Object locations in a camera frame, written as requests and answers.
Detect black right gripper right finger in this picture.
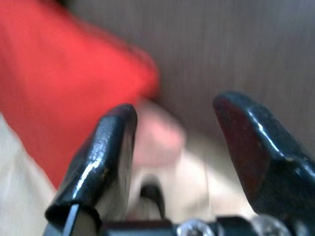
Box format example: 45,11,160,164
213,91,315,222

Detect red fabric pillow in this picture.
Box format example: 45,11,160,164
0,0,161,190

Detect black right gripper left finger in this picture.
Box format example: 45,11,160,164
45,103,138,236

